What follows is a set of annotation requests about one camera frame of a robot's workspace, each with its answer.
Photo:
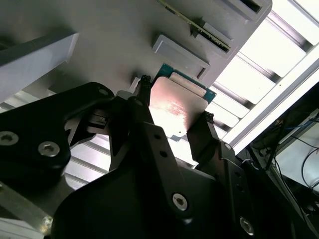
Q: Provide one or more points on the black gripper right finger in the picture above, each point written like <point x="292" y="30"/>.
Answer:
<point x="207" y="147"/>

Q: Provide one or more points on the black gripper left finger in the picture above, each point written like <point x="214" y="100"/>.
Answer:
<point x="32" y="139"/>

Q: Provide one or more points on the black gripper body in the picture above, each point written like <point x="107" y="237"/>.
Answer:
<point x="112" y="211"/>

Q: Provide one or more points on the silver CPU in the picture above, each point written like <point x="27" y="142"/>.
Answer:
<point x="174" y="99"/>

